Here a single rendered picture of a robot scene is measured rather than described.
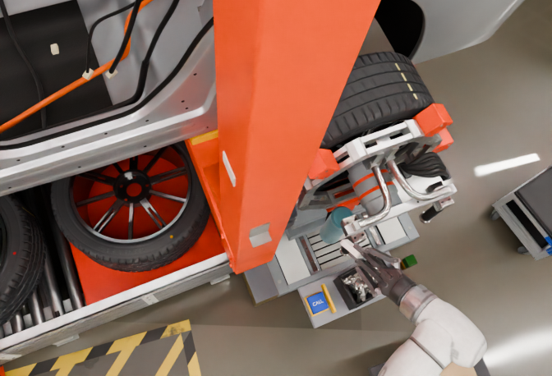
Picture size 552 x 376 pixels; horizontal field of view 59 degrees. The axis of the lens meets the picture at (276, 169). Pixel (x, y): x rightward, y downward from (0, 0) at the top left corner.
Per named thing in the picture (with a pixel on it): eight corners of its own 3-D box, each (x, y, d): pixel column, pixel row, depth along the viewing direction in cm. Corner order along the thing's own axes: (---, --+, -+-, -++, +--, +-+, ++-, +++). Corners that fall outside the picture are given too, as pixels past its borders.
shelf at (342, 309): (386, 251, 215) (388, 249, 212) (404, 288, 210) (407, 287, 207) (297, 289, 206) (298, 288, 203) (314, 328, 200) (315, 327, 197)
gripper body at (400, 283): (407, 307, 130) (380, 284, 136) (424, 282, 128) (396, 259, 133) (393, 311, 124) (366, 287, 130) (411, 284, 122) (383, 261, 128)
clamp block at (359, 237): (351, 217, 169) (356, 213, 164) (364, 241, 166) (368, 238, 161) (338, 222, 168) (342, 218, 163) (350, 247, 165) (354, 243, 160)
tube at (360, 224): (374, 162, 169) (384, 150, 159) (401, 213, 163) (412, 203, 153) (328, 180, 165) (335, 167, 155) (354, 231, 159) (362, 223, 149)
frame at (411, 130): (400, 165, 214) (453, 103, 164) (407, 178, 212) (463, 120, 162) (286, 208, 202) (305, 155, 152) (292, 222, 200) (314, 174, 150)
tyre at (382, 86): (232, 161, 203) (358, 132, 233) (254, 213, 195) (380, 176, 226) (291, 61, 148) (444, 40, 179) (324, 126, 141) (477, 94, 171)
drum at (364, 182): (372, 162, 191) (383, 147, 178) (397, 211, 184) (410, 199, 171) (339, 174, 188) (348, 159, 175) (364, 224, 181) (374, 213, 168)
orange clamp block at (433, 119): (420, 118, 169) (443, 103, 163) (432, 137, 166) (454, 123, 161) (411, 117, 164) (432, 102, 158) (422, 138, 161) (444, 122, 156)
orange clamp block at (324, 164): (331, 149, 160) (316, 147, 152) (341, 170, 157) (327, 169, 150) (315, 159, 163) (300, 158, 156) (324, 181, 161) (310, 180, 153)
